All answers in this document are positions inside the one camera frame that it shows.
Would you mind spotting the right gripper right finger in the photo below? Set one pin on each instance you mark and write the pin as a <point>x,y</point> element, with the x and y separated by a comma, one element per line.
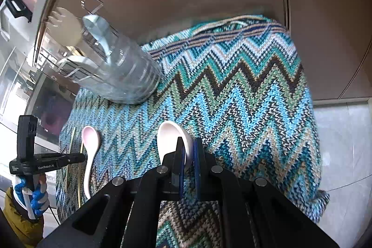
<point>203,163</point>

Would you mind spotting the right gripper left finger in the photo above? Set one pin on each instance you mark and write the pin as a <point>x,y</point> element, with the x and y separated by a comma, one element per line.
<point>173,183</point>

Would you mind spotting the white ceramic spoon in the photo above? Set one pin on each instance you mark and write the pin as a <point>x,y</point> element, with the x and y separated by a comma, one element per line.
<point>167,137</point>

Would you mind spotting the wooden chopstick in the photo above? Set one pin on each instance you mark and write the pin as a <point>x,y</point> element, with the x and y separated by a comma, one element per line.
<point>69,160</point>
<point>79,177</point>

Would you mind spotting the pink ceramic spoon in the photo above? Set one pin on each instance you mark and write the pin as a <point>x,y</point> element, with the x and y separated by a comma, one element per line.
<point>91,142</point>

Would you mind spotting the yellow sleeve forearm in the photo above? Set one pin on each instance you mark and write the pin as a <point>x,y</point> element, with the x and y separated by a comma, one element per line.
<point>29,232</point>

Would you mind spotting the blue white gloved left hand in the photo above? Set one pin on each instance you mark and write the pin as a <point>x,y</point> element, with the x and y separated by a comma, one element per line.
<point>33,202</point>

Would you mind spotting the zigzag knitted cloth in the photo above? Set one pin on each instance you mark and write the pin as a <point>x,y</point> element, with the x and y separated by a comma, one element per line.
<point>240,87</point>

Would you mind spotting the white spoon in holder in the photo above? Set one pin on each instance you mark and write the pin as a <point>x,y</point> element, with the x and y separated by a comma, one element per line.
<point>100,30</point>

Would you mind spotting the wire utensil holder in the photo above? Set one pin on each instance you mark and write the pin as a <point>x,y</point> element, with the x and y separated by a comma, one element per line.
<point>129,75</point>

